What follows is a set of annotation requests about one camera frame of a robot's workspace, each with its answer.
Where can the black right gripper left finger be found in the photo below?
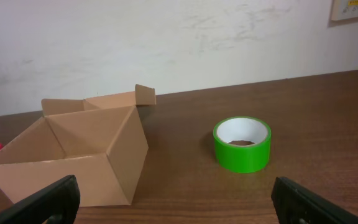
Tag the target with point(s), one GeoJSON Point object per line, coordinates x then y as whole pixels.
{"type": "Point", "coordinates": [57, 203]}

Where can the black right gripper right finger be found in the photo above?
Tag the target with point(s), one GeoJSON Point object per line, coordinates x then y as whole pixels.
{"type": "Point", "coordinates": [294, 204]}

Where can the cardboard box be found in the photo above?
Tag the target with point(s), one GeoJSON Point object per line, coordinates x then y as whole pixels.
{"type": "Point", "coordinates": [99, 140]}

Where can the green tape roll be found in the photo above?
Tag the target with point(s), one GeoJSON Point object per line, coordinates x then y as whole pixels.
{"type": "Point", "coordinates": [242, 144]}

